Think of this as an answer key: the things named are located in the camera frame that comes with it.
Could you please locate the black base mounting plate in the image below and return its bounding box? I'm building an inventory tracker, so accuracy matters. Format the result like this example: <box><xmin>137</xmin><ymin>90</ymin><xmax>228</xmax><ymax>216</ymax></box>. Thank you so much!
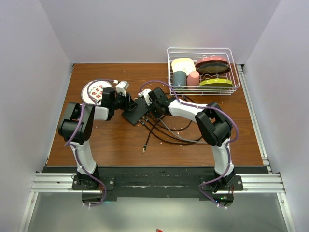
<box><xmin>71</xmin><ymin>166</ymin><xmax>244</xmax><ymax>207</ymax></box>

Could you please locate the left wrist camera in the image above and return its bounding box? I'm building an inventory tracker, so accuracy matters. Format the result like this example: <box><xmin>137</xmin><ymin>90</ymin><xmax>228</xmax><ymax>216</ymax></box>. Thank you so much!
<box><xmin>115</xmin><ymin>81</ymin><xmax>129</xmax><ymax>96</ymax></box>

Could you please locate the aluminium frame rail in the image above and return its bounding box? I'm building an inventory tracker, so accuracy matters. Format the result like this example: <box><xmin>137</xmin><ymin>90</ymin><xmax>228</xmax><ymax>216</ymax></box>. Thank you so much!
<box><xmin>16</xmin><ymin>63</ymin><xmax>297</xmax><ymax>232</ymax></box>

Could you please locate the olive green bowl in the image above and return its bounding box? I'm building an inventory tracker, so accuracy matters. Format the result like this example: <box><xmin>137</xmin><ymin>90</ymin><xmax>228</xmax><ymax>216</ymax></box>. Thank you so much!
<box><xmin>199</xmin><ymin>78</ymin><xmax>233</xmax><ymax>87</ymax></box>

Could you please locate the white wire dish rack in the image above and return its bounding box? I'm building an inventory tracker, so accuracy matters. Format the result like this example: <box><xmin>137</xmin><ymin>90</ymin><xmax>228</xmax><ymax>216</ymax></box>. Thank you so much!
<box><xmin>167</xmin><ymin>47</ymin><xmax>241</xmax><ymax>95</ymax></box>

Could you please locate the round white patterned plate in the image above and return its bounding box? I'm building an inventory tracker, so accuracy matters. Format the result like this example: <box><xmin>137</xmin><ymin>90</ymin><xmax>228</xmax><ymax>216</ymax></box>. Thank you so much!
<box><xmin>81</xmin><ymin>79</ymin><xmax>114</xmax><ymax>106</ymax></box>

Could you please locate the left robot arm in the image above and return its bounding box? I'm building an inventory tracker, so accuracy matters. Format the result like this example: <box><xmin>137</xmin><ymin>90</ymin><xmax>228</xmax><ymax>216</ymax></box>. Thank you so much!
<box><xmin>58</xmin><ymin>86</ymin><xmax>137</xmax><ymax>189</ymax></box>

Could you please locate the black ethernet cable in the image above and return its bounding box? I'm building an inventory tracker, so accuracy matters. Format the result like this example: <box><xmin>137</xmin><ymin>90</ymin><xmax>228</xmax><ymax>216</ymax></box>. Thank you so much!
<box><xmin>135</xmin><ymin>94</ymin><xmax>208</xmax><ymax>154</ymax></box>

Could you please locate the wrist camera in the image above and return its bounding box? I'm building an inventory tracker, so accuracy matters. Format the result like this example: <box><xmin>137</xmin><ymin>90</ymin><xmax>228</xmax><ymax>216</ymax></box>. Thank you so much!
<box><xmin>115</xmin><ymin>81</ymin><xmax>129</xmax><ymax>96</ymax></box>
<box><xmin>138</xmin><ymin>88</ymin><xmax>152</xmax><ymax>106</ymax></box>

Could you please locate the pink cup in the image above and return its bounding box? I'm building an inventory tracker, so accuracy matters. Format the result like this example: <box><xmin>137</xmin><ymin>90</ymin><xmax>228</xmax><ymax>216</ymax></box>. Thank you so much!
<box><xmin>186</xmin><ymin>71</ymin><xmax>200</xmax><ymax>86</ymax></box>

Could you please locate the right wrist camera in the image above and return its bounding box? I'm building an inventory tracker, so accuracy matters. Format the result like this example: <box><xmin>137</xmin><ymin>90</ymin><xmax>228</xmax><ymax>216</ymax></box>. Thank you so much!
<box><xmin>138</xmin><ymin>88</ymin><xmax>152</xmax><ymax>106</ymax></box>

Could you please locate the black brown bowl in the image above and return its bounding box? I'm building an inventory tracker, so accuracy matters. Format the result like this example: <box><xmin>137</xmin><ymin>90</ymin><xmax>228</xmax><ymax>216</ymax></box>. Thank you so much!
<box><xmin>197</xmin><ymin>63</ymin><xmax>230</xmax><ymax>75</ymax></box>

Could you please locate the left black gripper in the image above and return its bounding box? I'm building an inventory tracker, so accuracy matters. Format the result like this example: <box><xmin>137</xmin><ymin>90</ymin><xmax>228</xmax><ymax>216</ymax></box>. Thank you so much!
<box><xmin>112</xmin><ymin>91</ymin><xmax>139</xmax><ymax>112</ymax></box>

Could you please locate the black network switch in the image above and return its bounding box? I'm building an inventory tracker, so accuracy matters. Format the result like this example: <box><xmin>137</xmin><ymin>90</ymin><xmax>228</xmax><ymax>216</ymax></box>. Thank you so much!
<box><xmin>122</xmin><ymin>98</ymin><xmax>149</xmax><ymax>126</ymax></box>

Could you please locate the dark grey cup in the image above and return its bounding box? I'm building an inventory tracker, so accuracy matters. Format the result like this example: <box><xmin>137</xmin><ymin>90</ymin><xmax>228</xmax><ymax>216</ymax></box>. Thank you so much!
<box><xmin>172</xmin><ymin>71</ymin><xmax>187</xmax><ymax>88</ymax></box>

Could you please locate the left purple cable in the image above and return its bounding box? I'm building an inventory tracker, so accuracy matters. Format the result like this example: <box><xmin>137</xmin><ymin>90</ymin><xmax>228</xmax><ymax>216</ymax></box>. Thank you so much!
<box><xmin>63</xmin><ymin>79</ymin><xmax>119</xmax><ymax>207</ymax></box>

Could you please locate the cream yellow plate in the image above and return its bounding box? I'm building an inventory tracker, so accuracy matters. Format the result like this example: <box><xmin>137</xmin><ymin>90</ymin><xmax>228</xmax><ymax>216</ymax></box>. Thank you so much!
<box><xmin>171</xmin><ymin>58</ymin><xmax>196</xmax><ymax>75</ymax></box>

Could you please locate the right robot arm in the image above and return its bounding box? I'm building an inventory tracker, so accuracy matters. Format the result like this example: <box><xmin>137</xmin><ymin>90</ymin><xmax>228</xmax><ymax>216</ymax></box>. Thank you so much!
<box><xmin>139</xmin><ymin>87</ymin><xmax>236</xmax><ymax>190</ymax></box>

